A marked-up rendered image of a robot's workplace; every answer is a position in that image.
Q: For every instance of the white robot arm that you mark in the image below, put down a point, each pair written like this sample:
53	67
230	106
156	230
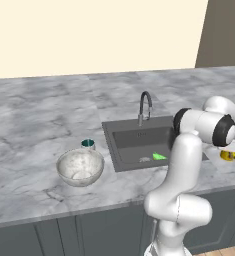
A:
184	173

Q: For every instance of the dark grey sink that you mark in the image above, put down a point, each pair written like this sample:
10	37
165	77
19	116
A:
135	140

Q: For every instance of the white marbled bowl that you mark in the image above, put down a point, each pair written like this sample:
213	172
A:
80	166

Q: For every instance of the yellow mug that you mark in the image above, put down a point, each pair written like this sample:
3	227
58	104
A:
227	156

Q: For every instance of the dark grey cupboard door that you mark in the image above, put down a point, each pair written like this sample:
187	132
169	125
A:
222	220
112	231
12	241
57	236

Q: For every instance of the green sponge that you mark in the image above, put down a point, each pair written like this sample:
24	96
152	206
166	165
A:
158	156

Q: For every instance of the black and steel tap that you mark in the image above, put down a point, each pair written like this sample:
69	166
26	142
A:
142	110

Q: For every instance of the teal mug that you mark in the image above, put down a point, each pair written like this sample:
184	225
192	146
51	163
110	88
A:
88	144

